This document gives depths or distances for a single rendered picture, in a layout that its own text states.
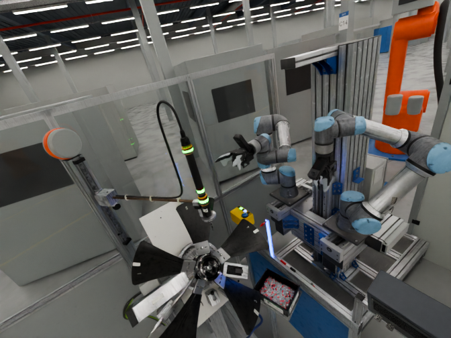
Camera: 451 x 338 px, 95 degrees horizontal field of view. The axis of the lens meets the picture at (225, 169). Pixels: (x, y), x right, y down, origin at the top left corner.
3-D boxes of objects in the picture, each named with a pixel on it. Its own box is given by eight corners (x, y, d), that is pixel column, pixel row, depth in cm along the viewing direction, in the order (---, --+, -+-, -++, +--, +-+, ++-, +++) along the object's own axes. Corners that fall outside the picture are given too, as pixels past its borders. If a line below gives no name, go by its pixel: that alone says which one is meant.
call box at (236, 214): (231, 221, 163) (229, 211, 158) (241, 214, 167) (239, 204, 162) (245, 232, 150) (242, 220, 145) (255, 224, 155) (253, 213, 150)
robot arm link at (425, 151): (357, 220, 120) (443, 141, 94) (370, 241, 107) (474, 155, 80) (339, 213, 118) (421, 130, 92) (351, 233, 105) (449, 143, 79)
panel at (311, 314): (256, 288, 198) (245, 239, 168) (257, 288, 199) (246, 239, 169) (343, 378, 135) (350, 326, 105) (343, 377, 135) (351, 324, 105)
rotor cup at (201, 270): (184, 269, 108) (188, 271, 96) (203, 245, 114) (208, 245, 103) (205, 287, 108) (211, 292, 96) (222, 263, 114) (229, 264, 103)
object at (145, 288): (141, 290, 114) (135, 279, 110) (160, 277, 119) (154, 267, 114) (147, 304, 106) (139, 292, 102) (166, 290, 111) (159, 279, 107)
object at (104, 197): (98, 206, 119) (91, 194, 115) (108, 198, 124) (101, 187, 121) (111, 207, 115) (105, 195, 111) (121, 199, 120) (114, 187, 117)
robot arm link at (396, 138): (424, 131, 103) (332, 102, 100) (442, 139, 93) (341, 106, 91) (408, 151, 108) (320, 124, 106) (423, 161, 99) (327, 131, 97)
